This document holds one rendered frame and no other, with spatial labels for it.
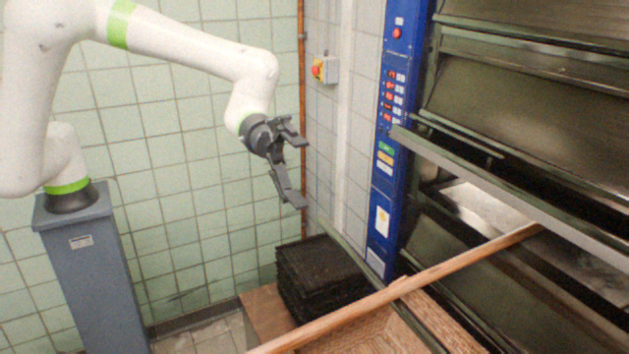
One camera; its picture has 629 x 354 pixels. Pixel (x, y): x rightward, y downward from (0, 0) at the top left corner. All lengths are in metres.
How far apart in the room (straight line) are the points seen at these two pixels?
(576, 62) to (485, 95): 0.24
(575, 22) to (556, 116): 0.19
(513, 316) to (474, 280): 0.14
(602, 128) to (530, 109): 0.16
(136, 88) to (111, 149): 0.29
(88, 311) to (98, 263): 0.19
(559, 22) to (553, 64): 0.09
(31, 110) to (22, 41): 0.16
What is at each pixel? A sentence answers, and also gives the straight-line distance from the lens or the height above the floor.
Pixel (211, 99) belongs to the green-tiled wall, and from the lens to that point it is 1.91.
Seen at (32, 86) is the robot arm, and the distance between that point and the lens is 1.06.
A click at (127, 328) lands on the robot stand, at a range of 1.67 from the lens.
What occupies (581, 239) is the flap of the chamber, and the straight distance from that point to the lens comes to 0.88.
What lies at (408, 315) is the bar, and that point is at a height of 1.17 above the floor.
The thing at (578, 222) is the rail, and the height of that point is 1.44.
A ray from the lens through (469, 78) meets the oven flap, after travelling 1.19.
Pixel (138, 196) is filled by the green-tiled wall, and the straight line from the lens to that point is 2.03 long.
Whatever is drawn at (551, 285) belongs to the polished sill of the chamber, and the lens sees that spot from 1.15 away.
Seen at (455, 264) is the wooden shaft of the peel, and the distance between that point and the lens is 1.06.
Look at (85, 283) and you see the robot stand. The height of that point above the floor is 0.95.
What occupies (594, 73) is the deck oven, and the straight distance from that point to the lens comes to 0.98.
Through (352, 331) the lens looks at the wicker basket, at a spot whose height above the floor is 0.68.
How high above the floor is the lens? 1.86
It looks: 29 degrees down
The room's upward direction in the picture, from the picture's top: straight up
